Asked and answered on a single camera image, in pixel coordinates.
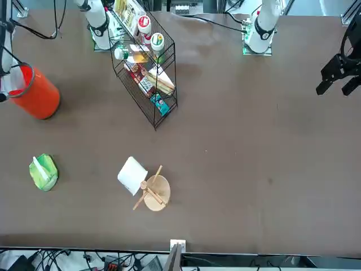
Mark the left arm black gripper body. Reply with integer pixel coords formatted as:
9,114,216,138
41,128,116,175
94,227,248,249
340,42,361,77

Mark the white paper tissue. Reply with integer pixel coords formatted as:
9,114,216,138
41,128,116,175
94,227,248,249
1,67,25,97
32,156,48,181

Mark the orange round bin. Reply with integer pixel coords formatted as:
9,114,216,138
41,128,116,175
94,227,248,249
5,62,61,121

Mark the green tissue pack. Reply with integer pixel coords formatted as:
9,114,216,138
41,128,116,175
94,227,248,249
28,153,59,193

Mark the red biscuit pack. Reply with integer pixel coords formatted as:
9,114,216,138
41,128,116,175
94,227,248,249
123,61,149,84

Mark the red blue white cookie pack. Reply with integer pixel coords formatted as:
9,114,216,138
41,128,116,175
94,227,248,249
137,75,156,98

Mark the teal snack pack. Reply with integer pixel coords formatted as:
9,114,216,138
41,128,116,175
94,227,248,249
149,94,171,117

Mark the orange juice bottle white cap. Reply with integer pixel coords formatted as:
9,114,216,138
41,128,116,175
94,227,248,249
114,46,150,65

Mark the white mug with face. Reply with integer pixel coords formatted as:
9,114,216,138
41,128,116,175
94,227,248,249
117,156,149,197

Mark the yellow snack packet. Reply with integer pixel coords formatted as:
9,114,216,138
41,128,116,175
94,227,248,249
112,0,139,29

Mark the white jar red label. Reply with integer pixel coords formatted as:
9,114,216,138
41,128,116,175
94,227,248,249
137,15,153,46

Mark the wrapped sandwich packet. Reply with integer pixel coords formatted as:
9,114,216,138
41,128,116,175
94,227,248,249
147,66,176,95

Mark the long black power brick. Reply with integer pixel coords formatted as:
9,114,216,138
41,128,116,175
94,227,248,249
7,253,34,271

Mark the wooden mug tree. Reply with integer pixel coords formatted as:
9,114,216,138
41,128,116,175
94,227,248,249
132,165,171,212

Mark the red black plug adapter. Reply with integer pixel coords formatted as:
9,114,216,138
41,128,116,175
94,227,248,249
103,255,119,271

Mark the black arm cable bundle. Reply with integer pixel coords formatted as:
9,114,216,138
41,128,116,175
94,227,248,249
0,0,68,77

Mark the black wire shelf rack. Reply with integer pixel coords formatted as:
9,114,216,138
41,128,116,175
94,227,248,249
105,0,179,131

